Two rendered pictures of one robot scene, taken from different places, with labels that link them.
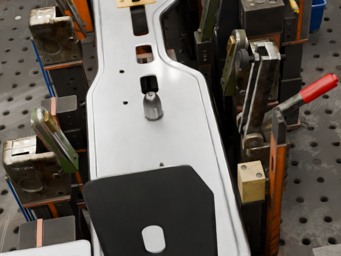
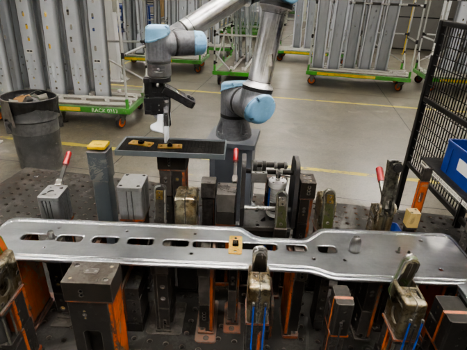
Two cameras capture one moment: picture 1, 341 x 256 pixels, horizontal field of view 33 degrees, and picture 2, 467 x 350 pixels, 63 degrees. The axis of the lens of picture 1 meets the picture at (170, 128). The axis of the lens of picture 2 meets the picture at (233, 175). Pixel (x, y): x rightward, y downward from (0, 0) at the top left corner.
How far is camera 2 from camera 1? 138 cm
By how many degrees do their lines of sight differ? 70
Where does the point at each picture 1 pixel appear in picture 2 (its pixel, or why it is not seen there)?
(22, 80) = not seen: outside the picture
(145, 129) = (367, 254)
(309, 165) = not seen: hidden behind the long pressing
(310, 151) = not seen: hidden behind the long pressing
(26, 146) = (410, 292)
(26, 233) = (457, 318)
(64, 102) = (340, 291)
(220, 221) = (426, 238)
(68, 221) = (440, 298)
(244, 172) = (415, 212)
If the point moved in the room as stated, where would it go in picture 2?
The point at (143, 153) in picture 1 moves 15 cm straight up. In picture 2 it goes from (386, 257) to (399, 211)
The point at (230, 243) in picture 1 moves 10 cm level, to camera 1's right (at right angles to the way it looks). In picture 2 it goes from (438, 237) to (425, 219)
